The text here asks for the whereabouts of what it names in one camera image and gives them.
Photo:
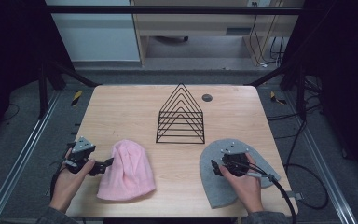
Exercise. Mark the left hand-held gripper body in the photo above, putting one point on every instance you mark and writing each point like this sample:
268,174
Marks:
80,148

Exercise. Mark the person's left hand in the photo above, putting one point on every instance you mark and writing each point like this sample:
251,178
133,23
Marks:
66,186

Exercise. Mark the aluminium rail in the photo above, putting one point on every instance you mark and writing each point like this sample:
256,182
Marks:
323,161
18,161

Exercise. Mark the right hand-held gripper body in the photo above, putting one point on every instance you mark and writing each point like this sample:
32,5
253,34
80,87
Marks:
234,155

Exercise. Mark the white cabinet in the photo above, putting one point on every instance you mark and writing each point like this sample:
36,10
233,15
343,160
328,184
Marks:
96,37

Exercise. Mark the person's right hand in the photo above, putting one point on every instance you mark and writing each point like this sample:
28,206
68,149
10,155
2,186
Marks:
248,189

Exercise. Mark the pink beanie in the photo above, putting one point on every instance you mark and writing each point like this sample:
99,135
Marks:
127,174

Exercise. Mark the yellow black tape strip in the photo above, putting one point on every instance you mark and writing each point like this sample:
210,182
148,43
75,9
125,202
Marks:
275,98
77,98

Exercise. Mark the black curtain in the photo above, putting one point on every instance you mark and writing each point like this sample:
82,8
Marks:
9,56
345,62

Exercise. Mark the black frame strut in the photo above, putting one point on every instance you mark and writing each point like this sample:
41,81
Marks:
270,74
74,74

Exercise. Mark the grey table grommet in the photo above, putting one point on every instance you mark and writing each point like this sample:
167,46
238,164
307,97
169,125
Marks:
207,98

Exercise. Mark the black frame crossbar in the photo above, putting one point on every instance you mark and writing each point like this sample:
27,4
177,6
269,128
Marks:
174,10

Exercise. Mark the wooden desk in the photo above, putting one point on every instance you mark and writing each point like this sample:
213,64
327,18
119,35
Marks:
195,25

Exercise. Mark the grey beanie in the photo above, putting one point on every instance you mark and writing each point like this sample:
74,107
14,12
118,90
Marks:
211,186

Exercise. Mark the black frame post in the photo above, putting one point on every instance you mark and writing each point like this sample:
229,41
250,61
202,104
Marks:
300,93

